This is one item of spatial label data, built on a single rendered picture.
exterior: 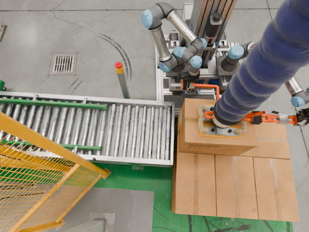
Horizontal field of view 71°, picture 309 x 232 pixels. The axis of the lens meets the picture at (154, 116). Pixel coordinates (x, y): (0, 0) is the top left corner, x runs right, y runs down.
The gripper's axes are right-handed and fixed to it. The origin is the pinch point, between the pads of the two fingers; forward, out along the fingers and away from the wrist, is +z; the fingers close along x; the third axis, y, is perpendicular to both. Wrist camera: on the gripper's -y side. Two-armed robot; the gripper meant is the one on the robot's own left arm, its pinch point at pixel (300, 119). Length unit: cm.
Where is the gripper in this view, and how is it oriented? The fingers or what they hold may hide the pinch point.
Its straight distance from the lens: 208.2
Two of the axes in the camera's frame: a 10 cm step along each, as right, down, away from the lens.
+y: -10.0, -0.6, 0.0
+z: -0.2, 3.4, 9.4
